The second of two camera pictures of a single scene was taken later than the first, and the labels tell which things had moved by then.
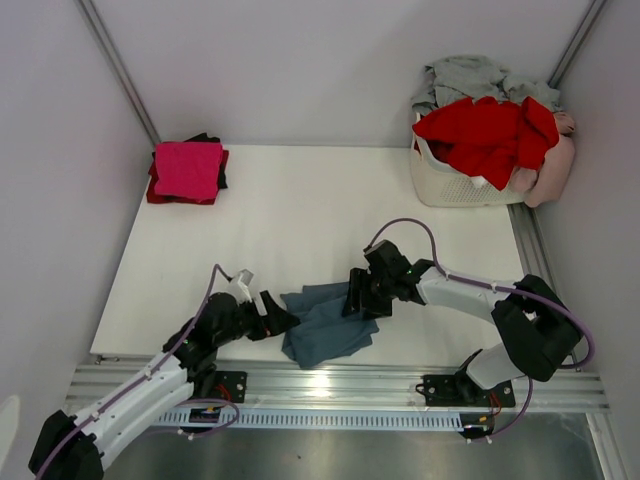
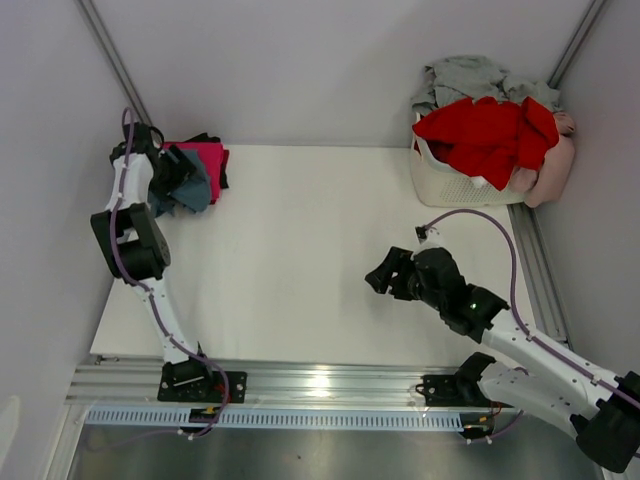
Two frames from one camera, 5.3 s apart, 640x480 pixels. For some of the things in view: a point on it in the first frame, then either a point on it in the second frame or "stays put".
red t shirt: x=488 y=138 stays put
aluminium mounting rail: x=346 y=387 stays put
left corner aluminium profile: x=118 y=63 stays put
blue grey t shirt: x=323 y=332 -> x=194 y=192
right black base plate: x=458 y=390 stays put
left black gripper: x=276 y=320 -> x=182 y=171
